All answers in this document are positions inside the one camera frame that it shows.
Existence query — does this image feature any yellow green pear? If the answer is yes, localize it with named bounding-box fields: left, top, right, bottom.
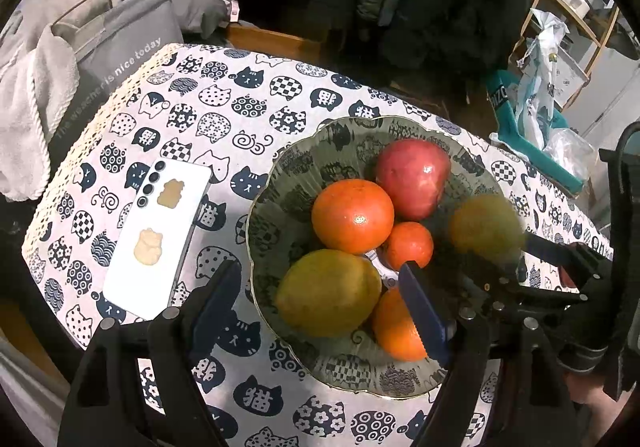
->
left=447, top=193, right=525, bottom=266

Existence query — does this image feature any medium orange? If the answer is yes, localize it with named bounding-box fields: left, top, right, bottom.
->
left=371, top=287, right=427, bottom=361

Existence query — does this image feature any small mandarin orange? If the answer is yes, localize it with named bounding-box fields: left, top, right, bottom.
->
left=382, top=222, right=434, bottom=271

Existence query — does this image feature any red apple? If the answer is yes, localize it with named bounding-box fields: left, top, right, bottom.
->
left=375, top=138, right=451, bottom=221

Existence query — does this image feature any large orange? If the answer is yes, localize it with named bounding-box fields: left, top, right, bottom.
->
left=311, top=178, right=395, bottom=255

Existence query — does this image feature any right hand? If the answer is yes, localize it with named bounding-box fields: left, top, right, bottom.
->
left=565, top=372, right=629, bottom=427

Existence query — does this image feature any clear plastic bag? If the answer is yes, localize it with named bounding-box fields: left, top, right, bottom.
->
left=542, top=128, right=597, bottom=181

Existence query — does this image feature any teal plastic tray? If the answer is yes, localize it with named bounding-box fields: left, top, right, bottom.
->
left=486, top=70, right=585, bottom=196

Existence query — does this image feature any yellow lemon in bowl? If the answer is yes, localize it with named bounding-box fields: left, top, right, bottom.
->
left=273, top=249, right=382, bottom=339

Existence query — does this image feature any white printed plastic bag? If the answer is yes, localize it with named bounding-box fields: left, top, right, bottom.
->
left=514, top=8, right=568, bottom=150

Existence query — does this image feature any green glass bowl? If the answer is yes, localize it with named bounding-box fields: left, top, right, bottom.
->
left=245, top=114, right=507, bottom=401

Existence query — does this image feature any wooden shelf rack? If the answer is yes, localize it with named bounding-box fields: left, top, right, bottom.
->
left=530, top=0, right=622, bottom=109

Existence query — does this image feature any grey white clothes pile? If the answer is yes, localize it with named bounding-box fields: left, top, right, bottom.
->
left=1, top=0, right=239, bottom=201

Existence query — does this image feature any grey tote bag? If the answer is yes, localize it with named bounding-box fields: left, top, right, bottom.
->
left=49, top=0, right=182, bottom=168

